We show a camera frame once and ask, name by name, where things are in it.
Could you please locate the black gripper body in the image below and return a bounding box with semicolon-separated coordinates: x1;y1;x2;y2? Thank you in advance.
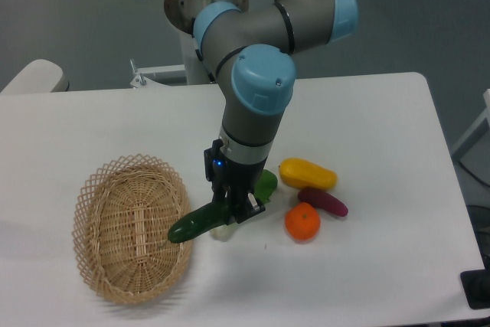
212;157;266;195

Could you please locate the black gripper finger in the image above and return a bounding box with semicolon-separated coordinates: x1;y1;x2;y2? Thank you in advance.
211;188;228;208

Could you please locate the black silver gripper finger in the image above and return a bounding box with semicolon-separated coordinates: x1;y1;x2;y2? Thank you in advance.
234;192;266;224

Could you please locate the green toy cucumber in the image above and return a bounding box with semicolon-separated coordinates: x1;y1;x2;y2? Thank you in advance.
167;201;231;244

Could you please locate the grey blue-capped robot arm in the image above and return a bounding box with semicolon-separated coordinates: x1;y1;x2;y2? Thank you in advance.
191;0;358;224

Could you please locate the woven wicker basket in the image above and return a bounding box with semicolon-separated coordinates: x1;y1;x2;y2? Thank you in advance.
72;154;192;304

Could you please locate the green white toy bok choy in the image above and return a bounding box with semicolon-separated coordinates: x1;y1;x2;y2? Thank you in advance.
209;169;278;242

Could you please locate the orange toy tangerine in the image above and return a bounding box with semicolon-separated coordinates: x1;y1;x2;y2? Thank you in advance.
284;202;321;242

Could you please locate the yellow toy pepper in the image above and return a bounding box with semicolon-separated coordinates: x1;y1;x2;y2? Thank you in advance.
279;158;338;190

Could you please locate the purple toy eggplant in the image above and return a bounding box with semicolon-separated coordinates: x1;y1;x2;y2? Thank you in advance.
297;187;348;217

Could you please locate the white chair seat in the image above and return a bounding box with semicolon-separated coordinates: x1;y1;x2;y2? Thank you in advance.
1;59;70;96

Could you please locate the black device at table edge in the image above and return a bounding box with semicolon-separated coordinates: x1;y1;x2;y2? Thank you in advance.
460;269;489;310

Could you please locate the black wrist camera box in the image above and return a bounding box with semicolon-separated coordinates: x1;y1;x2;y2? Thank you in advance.
204;138;224;182

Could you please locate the white furniture frame right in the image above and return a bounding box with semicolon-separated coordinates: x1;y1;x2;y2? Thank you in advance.
450;89;489;162

